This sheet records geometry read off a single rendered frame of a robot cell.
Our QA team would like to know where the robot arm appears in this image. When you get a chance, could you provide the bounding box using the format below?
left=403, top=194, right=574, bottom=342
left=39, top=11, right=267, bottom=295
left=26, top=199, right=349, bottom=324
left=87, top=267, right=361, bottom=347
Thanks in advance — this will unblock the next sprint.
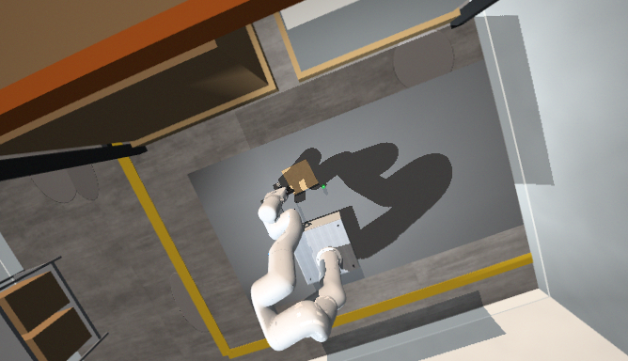
left=251, top=195, right=346, bottom=351

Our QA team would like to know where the tan square mat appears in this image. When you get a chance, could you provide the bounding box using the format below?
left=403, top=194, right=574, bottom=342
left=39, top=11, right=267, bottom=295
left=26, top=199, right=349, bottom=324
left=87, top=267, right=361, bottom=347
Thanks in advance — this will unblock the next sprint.
left=281, top=159, right=318, bottom=195

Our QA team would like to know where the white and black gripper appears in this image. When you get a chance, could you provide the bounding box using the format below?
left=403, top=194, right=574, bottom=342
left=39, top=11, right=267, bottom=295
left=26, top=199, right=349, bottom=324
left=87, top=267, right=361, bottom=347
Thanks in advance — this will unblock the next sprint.
left=261, top=186, right=295, bottom=204

